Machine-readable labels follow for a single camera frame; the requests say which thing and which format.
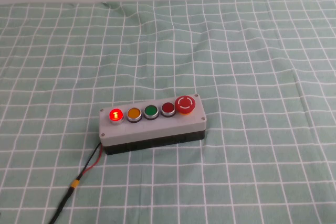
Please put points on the yellow push button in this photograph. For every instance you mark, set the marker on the yellow push button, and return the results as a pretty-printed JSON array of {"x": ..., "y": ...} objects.
[{"x": 134, "y": 113}]

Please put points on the green push button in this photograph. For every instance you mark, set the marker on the green push button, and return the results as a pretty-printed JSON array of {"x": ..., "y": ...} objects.
[{"x": 151, "y": 110}]

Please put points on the red emergency stop mushroom button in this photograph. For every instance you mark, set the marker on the red emergency stop mushroom button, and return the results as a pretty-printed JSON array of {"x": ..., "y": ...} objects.
[{"x": 185, "y": 103}]

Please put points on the grey black button control box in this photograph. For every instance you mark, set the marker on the grey black button control box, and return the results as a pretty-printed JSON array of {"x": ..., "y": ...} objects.
[{"x": 157, "y": 132}]

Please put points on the green white checked tablecloth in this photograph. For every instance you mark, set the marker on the green white checked tablecloth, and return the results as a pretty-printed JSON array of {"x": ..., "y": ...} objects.
[{"x": 236, "y": 51}]

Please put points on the red indicator lamp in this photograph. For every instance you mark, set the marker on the red indicator lamp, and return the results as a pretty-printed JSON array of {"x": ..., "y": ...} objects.
[{"x": 116, "y": 115}]

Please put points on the dark red push button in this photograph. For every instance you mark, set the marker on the dark red push button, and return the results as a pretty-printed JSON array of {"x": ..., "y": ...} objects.
[{"x": 168, "y": 108}]

